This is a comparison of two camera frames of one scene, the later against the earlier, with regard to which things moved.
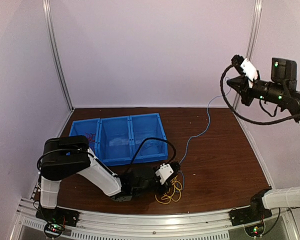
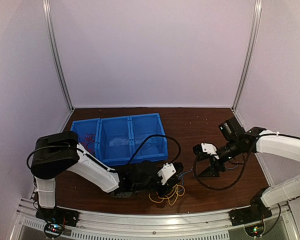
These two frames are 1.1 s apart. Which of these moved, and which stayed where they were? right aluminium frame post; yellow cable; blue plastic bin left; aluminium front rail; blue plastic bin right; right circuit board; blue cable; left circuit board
Moved: yellow cable; blue cable
Stayed: left circuit board; right circuit board; aluminium front rail; blue plastic bin right; blue plastic bin left; right aluminium frame post
